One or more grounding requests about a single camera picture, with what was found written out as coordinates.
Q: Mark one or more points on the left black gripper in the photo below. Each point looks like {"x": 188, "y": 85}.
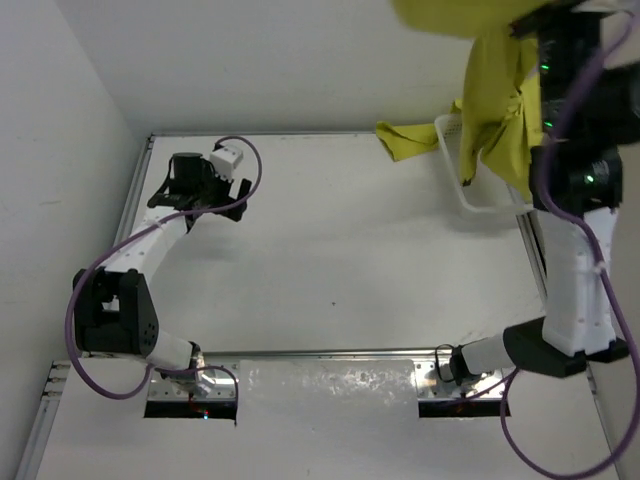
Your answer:
{"x": 209, "y": 173}

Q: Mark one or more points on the yellow-green trousers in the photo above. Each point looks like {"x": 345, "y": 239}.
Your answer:
{"x": 500, "y": 103}

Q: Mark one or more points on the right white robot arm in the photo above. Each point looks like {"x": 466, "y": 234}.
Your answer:
{"x": 576, "y": 181}

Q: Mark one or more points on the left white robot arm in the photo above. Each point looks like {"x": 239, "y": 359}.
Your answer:
{"x": 114, "y": 312}

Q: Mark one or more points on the white front cover board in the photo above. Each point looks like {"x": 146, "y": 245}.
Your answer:
{"x": 326, "y": 420}

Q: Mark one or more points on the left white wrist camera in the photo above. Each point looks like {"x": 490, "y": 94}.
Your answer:
{"x": 225, "y": 160}

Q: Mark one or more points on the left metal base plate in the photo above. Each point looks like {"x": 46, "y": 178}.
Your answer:
{"x": 214, "y": 384}

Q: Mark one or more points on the metal base plate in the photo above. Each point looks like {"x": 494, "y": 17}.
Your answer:
{"x": 432, "y": 384}
{"x": 214, "y": 384}

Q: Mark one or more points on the aluminium table frame rail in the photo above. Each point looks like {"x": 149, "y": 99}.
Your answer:
{"x": 52, "y": 391}

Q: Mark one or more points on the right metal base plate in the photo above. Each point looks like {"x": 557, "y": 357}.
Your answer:
{"x": 432, "y": 384}

